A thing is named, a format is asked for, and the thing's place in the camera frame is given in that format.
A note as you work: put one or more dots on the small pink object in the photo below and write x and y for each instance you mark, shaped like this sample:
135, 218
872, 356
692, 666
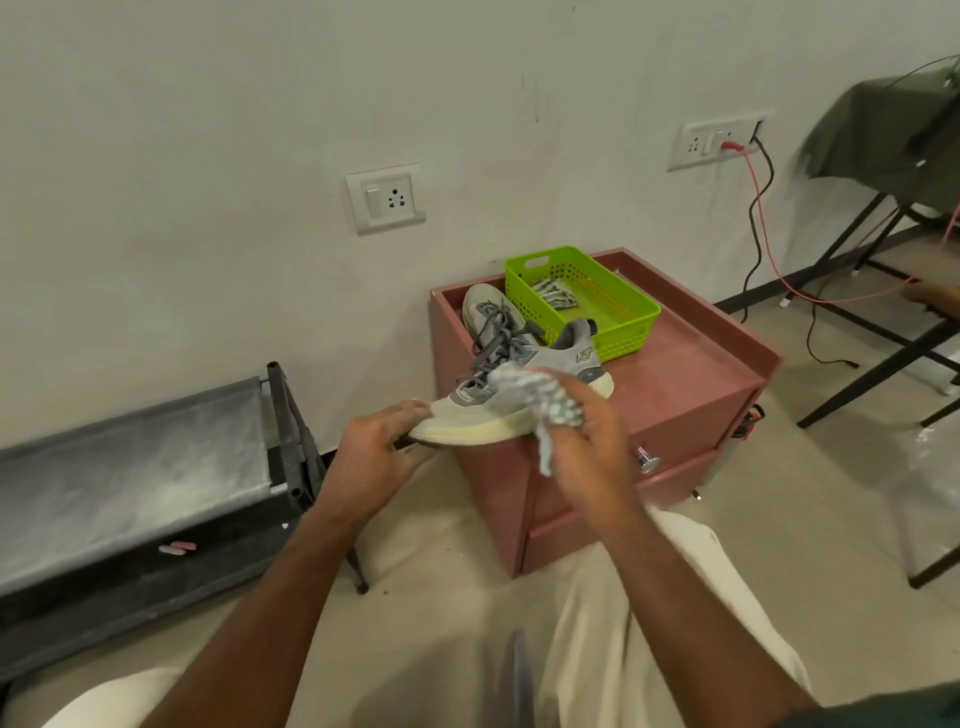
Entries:
177, 548

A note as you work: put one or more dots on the clear plastic sheet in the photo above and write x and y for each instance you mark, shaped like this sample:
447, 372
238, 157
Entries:
930, 487

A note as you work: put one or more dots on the grey patterned cleaning cloth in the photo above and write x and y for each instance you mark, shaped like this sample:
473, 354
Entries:
541, 397

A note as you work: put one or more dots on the person's right hand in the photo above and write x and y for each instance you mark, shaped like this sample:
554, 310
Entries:
596, 465

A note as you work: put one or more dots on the person's left hand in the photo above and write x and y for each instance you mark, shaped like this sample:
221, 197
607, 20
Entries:
360, 465

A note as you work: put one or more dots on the dark green shirt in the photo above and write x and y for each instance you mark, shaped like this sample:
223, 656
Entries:
892, 709

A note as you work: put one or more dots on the person's right fingers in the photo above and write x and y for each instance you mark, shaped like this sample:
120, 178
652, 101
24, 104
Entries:
581, 401

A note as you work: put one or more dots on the white trousers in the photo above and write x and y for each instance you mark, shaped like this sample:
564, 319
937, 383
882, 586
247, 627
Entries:
645, 637

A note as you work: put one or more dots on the black metal shoe rack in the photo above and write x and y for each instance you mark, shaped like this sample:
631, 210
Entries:
135, 510

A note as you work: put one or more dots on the person's left forearm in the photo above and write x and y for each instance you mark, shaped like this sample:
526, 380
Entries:
262, 622

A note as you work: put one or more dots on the silver drawer knob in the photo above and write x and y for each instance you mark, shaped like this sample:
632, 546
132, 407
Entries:
648, 460

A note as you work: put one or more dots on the grey sneaker with white sole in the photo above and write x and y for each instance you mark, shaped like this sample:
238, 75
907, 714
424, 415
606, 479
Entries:
484, 304
517, 352

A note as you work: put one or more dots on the white single wall socket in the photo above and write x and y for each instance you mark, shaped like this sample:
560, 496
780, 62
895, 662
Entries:
385, 199

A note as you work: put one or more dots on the pink wooden drawer cabinet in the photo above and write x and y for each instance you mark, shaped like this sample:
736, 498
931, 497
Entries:
675, 390

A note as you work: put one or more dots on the green plastic basket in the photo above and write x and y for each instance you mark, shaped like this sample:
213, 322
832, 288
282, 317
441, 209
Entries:
600, 307

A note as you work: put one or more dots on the white wide socket panel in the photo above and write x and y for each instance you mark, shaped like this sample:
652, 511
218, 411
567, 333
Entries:
711, 140

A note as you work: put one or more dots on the person's left thumb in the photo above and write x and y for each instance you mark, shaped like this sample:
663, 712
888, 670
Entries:
417, 456

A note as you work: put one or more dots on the dark green draped cloth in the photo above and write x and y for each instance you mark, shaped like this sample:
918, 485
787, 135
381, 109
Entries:
885, 127

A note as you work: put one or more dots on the person's right forearm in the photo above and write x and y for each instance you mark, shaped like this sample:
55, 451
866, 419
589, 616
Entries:
690, 622

